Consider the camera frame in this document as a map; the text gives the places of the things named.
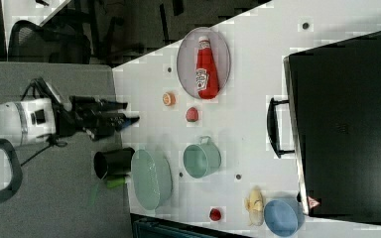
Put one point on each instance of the green mug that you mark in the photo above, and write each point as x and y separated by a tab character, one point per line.
202	159

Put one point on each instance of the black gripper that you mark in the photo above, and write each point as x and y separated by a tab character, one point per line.
86	115

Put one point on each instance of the blue bowl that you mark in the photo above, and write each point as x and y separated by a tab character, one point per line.
284	216

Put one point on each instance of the green oval colander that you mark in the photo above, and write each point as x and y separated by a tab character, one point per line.
152	179

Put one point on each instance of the black office chair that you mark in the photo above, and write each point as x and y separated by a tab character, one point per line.
61	40

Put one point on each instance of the peeled banana toy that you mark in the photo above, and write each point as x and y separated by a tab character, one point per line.
255	207

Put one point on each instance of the green marker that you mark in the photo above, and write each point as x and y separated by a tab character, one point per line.
115	182

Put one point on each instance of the grey round plate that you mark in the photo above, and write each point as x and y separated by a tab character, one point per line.
187	57

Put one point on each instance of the red strawberry toy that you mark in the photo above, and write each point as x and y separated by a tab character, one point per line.
192	114

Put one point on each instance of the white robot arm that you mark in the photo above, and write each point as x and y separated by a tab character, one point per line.
45	120

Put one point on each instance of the orange slice toy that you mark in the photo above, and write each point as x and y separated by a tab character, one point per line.
169	99

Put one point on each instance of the black toaster oven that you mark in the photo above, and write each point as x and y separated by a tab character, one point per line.
334	98

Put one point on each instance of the black cylinder cup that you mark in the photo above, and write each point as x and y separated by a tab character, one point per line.
113	163

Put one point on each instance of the red ketchup bottle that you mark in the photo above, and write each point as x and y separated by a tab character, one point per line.
206	79

